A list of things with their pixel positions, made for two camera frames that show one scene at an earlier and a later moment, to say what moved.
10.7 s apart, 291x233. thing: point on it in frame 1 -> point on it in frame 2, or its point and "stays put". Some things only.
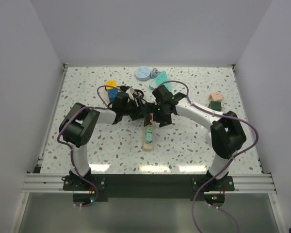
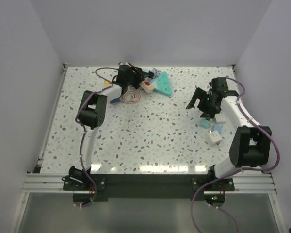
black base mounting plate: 152,188 stays put
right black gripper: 155,117 -> 200,93
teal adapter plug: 149,138 -> 204,123
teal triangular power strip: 159,78 stays put
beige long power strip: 149,145 -> 147,86
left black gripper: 139,110 -> 139,76
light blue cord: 154,73 stays put
